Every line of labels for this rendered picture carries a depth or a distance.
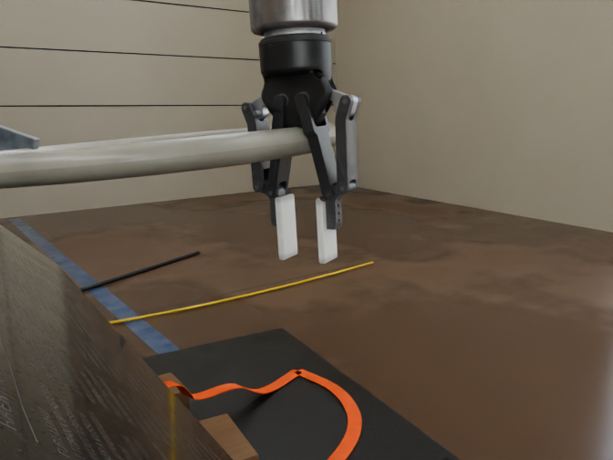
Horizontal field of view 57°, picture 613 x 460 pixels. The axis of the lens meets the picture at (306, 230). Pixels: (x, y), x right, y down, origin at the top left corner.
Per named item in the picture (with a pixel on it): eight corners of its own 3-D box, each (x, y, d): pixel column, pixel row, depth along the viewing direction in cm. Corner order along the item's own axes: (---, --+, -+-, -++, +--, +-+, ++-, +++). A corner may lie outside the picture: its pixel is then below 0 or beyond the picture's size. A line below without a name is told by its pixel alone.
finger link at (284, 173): (285, 96, 58) (274, 93, 58) (271, 201, 61) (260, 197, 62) (305, 96, 61) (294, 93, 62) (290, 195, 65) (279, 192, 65)
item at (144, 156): (-202, 202, 56) (-210, 172, 56) (100, 157, 102) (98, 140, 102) (261, 174, 42) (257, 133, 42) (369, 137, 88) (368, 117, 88)
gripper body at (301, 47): (348, 33, 59) (352, 124, 61) (280, 43, 63) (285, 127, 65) (312, 26, 53) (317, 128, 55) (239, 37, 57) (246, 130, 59)
